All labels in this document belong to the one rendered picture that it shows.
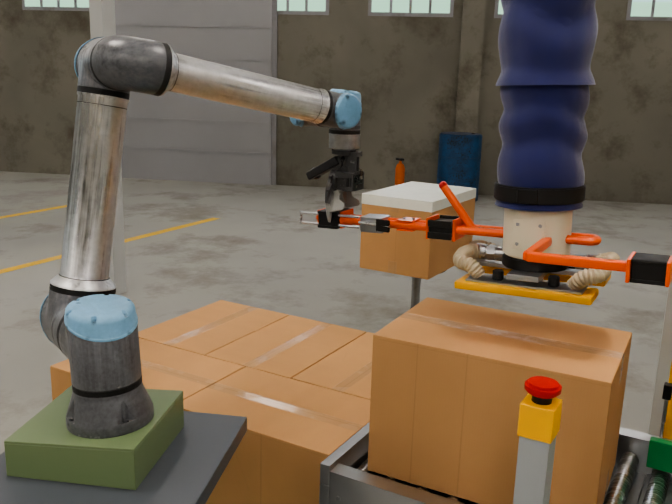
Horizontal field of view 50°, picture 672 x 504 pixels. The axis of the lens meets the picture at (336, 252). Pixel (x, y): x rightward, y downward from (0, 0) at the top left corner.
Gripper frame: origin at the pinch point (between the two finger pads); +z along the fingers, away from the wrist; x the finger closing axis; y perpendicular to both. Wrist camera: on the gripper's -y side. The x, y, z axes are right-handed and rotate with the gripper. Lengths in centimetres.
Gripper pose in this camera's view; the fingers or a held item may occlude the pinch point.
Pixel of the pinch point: (335, 216)
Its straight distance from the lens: 216.6
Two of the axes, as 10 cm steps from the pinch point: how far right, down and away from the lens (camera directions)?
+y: 8.7, 1.4, -4.8
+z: -0.3, 9.7, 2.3
